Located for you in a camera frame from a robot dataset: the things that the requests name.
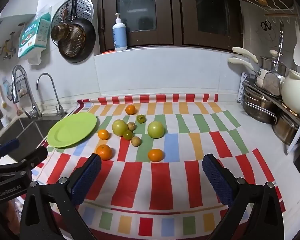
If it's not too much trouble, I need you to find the dark brown window frame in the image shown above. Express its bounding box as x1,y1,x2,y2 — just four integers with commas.
91,0,243,55

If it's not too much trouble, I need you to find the steel ladle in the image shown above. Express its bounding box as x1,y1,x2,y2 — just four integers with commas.
269,22,284,75

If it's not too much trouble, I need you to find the striped colourful tablecloth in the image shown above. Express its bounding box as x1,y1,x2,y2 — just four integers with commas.
31,94,287,240

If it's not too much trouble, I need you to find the black frying pan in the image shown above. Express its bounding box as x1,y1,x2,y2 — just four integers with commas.
57,0,96,63

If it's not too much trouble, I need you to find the small steel pot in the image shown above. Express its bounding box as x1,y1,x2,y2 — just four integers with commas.
261,56,287,76

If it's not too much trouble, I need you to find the wooden hook rail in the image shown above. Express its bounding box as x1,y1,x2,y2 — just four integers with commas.
265,13,299,22

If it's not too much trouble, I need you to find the gooseneck steel faucet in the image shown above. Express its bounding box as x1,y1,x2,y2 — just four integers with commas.
36,73,66,117

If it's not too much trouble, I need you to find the white rice paddle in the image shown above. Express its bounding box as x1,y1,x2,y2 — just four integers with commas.
293,21,300,67

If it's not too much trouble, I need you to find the perforated steel steamer tray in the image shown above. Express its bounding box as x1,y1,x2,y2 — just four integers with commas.
51,0,93,46

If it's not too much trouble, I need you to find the small copper saucepan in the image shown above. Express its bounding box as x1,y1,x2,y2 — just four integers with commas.
51,9,71,40

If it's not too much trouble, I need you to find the large steel pot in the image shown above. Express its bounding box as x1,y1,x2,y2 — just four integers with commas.
242,85,280,124

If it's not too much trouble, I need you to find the wire sponge basket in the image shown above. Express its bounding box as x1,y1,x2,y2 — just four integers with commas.
17,79,28,97

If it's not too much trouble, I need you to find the green white tissue pack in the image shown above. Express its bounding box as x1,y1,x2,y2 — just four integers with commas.
17,12,52,65

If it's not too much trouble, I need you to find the spring pull-down steel faucet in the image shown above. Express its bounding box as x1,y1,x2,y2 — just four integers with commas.
11,65,42,119

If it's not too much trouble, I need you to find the steel kitchen sink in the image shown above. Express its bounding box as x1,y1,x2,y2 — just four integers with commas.
0,116,65,160

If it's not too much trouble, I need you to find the cream-handled pan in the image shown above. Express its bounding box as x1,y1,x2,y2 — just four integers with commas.
232,47,265,80
228,57,262,77

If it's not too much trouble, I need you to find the white blue pump bottle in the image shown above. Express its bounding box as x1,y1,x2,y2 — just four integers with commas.
112,13,128,51

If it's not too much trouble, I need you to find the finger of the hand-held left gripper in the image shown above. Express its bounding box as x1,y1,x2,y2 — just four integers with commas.
0,139,20,166
0,146,48,183

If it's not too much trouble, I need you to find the yellow bicycle wall ornament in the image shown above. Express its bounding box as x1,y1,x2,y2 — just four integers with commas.
0,32,17,60

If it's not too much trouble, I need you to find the white plastic rack panel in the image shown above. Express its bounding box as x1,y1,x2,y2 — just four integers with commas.
237,72,248,103

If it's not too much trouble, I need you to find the large green apple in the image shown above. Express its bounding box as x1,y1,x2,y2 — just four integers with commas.
147,121,165,139
112,120,129,137

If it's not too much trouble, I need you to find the steel pot with handle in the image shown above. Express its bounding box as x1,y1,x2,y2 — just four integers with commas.
273,110,300,146

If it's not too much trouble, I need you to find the green plate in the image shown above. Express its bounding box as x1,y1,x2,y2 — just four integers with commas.
47,112,97,148

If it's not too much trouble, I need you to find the metal dish rack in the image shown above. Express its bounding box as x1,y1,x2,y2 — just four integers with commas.
241,79,300,121

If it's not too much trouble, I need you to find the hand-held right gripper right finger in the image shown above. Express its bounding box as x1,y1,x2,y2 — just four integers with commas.
202,153,284,240

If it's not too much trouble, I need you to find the cream ceramic pitcher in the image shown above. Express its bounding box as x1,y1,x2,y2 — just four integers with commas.
281,70,300,116

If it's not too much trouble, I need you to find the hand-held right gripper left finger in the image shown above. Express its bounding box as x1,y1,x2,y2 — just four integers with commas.
19,153,102,240

